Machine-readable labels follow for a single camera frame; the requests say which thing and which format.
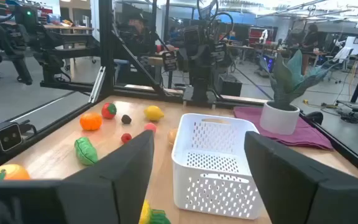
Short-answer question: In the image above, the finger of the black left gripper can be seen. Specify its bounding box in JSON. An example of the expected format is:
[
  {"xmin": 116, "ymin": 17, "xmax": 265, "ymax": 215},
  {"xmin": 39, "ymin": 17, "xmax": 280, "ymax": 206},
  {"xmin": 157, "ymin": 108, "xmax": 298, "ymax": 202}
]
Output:
[
  {"xmin": 212, "ymin": 42, "xmax": 229, "ymax": 65},
  {"xmin": 161, "ymin": 50, "xmax": 179, "ymax": 73}
]

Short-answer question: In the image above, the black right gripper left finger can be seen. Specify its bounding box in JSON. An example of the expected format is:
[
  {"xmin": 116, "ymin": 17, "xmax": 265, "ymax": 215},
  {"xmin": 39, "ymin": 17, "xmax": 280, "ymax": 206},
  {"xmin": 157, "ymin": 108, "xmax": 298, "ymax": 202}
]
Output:
[{"xmin": 0, "ymin": 129, "xmax": 155, "ymax": 224}]

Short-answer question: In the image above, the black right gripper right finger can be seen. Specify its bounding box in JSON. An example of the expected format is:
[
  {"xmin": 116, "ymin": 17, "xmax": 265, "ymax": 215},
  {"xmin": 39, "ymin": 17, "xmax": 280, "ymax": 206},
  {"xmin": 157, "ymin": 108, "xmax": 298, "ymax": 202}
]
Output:
[{"xmin": 244, "ymin": 130, "xmax": 358, "ymax": 224}]

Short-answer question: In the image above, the yellow toy lemon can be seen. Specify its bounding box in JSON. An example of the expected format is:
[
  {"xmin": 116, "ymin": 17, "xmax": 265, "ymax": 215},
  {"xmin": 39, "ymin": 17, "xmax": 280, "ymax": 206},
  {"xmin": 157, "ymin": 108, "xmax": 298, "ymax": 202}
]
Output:
[{"xmin": 144, "ymin": 105, "xmax": 165, "ymax": 122}]

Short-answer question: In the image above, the plain orange toy fruit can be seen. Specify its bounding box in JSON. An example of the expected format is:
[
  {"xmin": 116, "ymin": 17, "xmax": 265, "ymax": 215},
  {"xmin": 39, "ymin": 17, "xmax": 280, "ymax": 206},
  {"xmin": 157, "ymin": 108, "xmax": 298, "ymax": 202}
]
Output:
[{"xmin": 79, "ymin": 112, "xmax": 103, "ymax": 131}]

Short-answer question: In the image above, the tan toy potato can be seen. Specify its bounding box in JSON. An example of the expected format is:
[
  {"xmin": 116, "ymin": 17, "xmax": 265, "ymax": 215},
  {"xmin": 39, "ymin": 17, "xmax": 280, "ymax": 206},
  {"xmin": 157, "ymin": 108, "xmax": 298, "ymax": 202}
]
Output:
[{"xmin": 167, "ymin": 128, "xmax": 178, "ymax": 146}]

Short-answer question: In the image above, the orange toy fruit with leaf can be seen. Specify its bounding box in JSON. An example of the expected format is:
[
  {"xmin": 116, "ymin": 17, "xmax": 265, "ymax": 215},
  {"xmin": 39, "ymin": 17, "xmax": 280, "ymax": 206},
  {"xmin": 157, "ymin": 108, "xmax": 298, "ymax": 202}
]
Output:
[{"xmin": 0, "ymin": 164, "xmax": 30, "ymax": 181}]

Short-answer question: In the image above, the white perforated plastic basket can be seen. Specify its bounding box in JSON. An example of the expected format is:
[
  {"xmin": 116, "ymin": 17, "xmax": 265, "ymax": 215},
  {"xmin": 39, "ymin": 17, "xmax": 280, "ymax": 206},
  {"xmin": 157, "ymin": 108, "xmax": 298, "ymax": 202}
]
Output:
[{"xmin": 171, "ymin": 113, "xmax": 264, "ymax": 220}]

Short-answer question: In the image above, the black box on floor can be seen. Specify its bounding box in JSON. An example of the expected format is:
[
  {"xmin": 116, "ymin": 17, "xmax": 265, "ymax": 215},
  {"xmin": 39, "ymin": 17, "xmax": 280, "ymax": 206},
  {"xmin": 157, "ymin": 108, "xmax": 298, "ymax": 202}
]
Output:
[{"xmin": 218, "ymin": 74, "xmax": 243, "ymax": 97}]

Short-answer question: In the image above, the green cucumber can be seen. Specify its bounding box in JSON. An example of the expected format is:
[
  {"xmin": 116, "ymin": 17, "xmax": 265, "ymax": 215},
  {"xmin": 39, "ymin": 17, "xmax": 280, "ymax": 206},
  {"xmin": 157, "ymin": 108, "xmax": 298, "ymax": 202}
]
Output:
[{"xmin": 74, "ymin": 136, "xmax": 99, "ymax": 166}]

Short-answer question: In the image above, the purple cloth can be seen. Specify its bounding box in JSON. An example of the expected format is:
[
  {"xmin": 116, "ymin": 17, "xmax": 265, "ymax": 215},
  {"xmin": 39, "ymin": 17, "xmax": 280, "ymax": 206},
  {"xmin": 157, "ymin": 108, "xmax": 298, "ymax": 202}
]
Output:
[{"xmin": 233, "ymin": 106, "xmax": 334, "ymax": 151}]

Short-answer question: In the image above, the red toy tomato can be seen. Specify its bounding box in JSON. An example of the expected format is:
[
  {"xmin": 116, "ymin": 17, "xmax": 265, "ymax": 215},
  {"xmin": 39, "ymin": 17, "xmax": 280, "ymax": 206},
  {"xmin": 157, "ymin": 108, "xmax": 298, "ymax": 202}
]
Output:
[{"xmin": 101, "ymin": 102, "xmax": 117, "ymax": 120}]

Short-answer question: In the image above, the fake plant in white pot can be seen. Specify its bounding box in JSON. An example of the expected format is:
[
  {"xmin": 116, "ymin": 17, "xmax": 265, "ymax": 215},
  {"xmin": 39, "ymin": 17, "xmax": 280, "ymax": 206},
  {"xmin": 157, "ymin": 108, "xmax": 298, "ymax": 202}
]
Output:
[{"xmin": 258, "ymin": 49, "xmax": 335, "ymax": 136}]

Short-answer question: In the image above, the neighbouring black robot rig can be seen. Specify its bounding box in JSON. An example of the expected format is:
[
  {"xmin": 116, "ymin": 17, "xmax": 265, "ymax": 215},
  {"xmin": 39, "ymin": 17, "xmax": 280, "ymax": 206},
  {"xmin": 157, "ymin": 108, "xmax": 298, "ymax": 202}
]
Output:
[{"xmin": 14, "ymin": 4, "xmax": 101, "ymax": 91}]

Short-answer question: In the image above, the black aluminium table frame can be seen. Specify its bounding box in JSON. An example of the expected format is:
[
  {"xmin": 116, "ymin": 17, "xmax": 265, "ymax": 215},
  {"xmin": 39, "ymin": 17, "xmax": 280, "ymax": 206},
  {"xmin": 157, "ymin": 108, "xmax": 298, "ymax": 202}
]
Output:
[{"xmin": 0, "ymin": 0, "xmax": 358, "ymax": 184}]

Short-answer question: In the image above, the black table-level camera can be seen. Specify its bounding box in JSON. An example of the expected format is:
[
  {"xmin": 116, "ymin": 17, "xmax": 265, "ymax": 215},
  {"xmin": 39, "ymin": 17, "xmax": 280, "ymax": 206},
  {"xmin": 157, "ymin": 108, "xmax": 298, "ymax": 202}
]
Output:
[{"xmin": 0, "ymin": 121, "xmax": 23, "ymax": 153}]

